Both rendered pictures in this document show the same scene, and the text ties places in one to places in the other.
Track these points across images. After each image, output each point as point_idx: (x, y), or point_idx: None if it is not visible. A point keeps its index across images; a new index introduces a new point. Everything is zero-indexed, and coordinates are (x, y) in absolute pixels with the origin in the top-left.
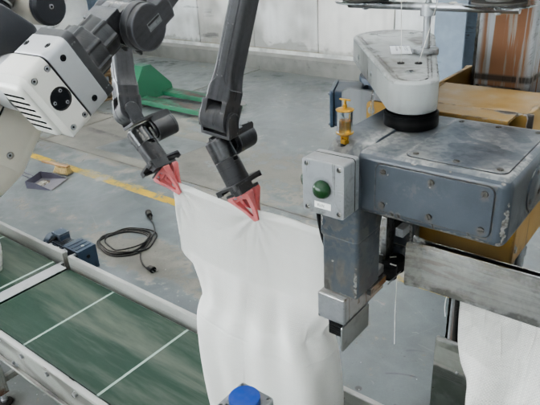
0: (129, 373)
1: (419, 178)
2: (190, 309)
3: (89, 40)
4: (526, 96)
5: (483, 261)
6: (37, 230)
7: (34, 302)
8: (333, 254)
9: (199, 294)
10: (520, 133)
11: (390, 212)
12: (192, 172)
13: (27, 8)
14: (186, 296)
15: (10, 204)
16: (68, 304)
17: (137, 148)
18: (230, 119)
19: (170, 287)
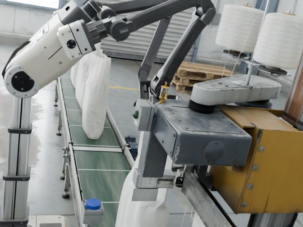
0: (103, 202)
1: (164, 122)
2: (171, 207)
3: (92, 28)
4: (286, 127)
5: (204, 189)
6: (137, 138)
7: (97, 157)
8: (142, 151)
9: (182, 204)
10: (233, 129)
11: (156, 136)
12: None
13: (100, 15)
14: (176, 201)
15: None
16: (108, 165)
17: (138, 92)
18: (159, 87)
19: (172, 193)
